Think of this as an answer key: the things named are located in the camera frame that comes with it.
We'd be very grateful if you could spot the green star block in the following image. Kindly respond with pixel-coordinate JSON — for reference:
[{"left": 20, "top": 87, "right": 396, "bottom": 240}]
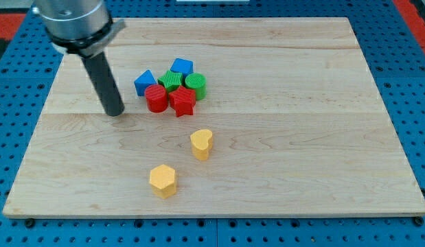
[{"left": 158, "top": 70, "right": 183, "bottom": 93}]

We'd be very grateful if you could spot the green cylinder block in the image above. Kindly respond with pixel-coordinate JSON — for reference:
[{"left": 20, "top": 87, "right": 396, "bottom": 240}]
[{"left": 185, "top": 73, "right": 207, "bottom": 100}]

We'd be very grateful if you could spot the blue cube block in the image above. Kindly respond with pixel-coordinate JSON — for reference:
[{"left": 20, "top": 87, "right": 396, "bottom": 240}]
[{"left": 170, "top": 58, "right": 194, "bottom": 78}]

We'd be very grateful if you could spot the wooden board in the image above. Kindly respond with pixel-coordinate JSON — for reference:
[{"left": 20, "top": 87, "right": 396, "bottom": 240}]
[{"left": 3, "top": 17, "right": 425, "bottom": 219}]

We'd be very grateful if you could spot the yellow hexagon block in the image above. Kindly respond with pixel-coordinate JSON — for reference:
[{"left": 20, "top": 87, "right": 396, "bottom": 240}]
[{"left": 149, "top": 164, "right": 178, "bottom": 199}]

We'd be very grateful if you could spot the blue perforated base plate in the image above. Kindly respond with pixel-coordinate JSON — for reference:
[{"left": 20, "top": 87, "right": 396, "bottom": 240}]
[{"left": 0, "top": 0, "right": 425, "bottom": 246}]

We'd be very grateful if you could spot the red cylinder block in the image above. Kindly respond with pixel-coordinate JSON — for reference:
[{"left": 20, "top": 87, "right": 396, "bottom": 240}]
[{"left": 144, "top": 84, "right": 168, "bottom": 113}]

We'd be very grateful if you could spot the red star block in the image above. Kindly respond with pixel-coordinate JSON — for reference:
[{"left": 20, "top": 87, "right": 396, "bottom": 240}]
[{"left": 169, "top": 86, "right": 196, "bottom": 117}]

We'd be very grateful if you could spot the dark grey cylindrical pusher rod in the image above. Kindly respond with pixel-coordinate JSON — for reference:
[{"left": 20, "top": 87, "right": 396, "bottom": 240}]
[{"left": 82, "top": 52, "right": 124, "bottom": 117}]

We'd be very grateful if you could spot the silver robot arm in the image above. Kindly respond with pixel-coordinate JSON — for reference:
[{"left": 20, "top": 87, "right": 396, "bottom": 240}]
[{"left": 32, "top": 0, "right": 126, "bottom": 117}]

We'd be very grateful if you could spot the yellow heart block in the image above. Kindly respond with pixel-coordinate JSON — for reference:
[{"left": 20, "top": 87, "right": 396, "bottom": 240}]
[{"left": 190, "top": 129, "right": 214, "bottom": 161}]

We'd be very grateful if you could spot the blue triangle block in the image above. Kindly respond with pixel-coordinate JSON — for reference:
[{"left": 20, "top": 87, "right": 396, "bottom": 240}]
[{"left": 134, "top": 69, "right": 157, "bottom": 97}]

